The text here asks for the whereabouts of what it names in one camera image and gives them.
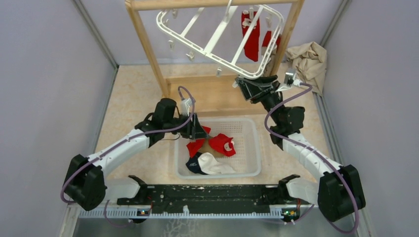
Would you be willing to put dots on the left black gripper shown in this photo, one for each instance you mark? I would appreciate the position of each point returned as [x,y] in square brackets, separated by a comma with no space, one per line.
[194,130]

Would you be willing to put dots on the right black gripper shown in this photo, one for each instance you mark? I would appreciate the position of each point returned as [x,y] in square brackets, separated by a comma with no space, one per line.
[251,88]

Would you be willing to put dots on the tan brown sock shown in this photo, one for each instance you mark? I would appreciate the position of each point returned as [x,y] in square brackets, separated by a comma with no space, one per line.
[206,148]

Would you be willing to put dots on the navy santa sock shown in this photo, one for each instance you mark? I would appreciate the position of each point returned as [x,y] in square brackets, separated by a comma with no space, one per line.
[195,164]

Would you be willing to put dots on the white sock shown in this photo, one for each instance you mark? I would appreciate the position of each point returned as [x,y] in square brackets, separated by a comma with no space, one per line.
[210,166]

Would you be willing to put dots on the white plastic basket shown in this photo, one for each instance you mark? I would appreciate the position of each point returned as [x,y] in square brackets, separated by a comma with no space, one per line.
[247,160]

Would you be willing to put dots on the white clip drying hanger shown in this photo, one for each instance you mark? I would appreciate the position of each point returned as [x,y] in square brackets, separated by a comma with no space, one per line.
[204,34]

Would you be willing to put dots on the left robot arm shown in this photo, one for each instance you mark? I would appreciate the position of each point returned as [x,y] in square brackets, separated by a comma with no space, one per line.
[85,182]

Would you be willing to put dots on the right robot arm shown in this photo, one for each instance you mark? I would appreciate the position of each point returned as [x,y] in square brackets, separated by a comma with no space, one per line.
[338,190]

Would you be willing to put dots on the wooden hanger stand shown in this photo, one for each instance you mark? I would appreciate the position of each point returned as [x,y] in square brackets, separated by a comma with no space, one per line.
[221,101]

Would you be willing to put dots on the brown argyle sock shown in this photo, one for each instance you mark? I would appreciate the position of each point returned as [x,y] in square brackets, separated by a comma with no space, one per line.
[269,68]

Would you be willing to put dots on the red santa sock left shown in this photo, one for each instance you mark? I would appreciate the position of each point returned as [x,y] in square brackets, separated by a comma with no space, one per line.
[251,48]

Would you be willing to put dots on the beige crumpled cloth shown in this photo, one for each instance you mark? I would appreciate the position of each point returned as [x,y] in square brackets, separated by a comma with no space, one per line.
[310,62]

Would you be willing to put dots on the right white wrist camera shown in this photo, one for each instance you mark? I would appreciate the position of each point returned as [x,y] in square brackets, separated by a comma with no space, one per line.
[290,80]

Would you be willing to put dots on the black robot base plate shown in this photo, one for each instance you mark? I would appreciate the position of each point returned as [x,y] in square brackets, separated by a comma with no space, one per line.
[207,201]

